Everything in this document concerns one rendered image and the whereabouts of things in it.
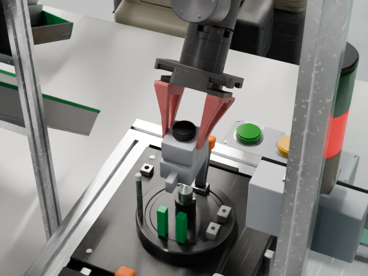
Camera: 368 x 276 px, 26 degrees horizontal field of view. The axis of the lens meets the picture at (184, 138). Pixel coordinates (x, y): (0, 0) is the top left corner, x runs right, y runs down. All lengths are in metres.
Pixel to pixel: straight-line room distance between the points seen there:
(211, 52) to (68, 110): 0.28
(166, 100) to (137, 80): 0.55
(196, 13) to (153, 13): 0.91
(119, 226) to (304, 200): 0.43
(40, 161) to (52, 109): 0.08
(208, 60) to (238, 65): 0.60
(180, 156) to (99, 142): 0.43
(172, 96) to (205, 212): 0.19
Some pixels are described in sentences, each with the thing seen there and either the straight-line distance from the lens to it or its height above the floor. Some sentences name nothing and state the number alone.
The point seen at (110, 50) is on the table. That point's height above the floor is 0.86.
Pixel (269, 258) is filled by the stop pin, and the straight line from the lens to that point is 1.11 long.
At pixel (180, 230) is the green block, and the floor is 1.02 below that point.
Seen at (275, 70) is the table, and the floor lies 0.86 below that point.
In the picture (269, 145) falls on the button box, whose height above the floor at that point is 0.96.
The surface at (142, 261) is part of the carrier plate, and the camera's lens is 1.10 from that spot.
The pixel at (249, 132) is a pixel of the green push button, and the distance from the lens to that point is 1.27.
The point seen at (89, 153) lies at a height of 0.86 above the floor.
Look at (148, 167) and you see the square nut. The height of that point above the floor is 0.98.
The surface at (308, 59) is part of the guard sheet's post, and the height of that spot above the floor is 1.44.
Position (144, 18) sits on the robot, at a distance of 1.81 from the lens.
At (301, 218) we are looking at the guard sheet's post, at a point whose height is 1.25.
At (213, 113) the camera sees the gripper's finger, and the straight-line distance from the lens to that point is 0.97.
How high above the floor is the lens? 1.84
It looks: 44 degrees down
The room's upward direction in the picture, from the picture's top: straight up
